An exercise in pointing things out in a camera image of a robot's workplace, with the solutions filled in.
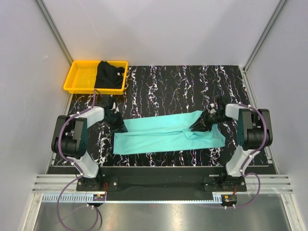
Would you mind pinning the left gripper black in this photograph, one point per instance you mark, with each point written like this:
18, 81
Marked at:
122, 129

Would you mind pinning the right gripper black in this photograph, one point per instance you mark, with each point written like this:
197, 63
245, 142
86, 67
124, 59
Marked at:
202, 120

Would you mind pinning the teal t shirt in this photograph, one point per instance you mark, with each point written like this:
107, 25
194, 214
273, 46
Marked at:
165, 133

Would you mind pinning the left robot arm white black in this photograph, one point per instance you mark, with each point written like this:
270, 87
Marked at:
71, 138

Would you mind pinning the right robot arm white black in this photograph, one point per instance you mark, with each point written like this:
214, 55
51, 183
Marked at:
254, 133

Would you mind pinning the black marble pattern mat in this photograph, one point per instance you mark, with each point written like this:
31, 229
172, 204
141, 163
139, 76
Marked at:
166, 90

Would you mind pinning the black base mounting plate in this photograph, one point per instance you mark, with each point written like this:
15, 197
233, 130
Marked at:
154, 184

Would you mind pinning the black t shirt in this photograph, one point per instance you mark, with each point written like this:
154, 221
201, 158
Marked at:
109, 76

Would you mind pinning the yellow plastic bin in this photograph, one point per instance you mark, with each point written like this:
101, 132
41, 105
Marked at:
82, 76

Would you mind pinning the left small circuit board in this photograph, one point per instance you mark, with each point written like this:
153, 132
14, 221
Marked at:
99, 197

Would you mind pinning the small circuit board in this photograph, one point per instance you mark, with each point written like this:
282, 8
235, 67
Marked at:
229, 200
99, 197

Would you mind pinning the right small circuit board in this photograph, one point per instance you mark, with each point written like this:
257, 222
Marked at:
229, 200

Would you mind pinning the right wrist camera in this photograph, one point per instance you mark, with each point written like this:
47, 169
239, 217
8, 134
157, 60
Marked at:
212, 108

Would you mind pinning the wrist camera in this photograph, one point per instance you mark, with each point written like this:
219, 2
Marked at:
113, 107
212, 108

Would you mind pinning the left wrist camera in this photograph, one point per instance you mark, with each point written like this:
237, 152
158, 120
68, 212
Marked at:
113, 107

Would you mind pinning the aluminium frame rail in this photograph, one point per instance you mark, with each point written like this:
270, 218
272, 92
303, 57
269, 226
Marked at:
280, 184

